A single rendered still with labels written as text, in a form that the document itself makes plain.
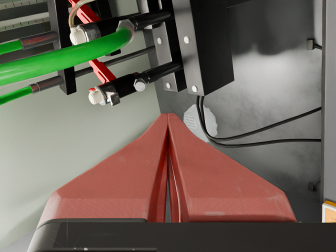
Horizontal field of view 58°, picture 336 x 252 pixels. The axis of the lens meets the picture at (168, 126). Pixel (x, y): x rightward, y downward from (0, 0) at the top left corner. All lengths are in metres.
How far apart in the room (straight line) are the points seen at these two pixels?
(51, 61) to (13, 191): 0.52
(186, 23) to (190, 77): 0.08
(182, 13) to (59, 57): 0.28
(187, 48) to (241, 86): 0.19
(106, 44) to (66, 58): 0.04
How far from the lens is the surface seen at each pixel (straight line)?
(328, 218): 0.49
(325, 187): 0.48
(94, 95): 0.42
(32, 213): 0.76
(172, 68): 0.49
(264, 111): 0.62
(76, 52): 0.23
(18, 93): 0.59
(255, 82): 0.61
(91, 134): 0.75
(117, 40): 0.26
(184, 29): 0.48
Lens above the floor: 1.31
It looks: 34 degrees down
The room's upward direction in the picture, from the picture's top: 118 degrees counter-clockwise
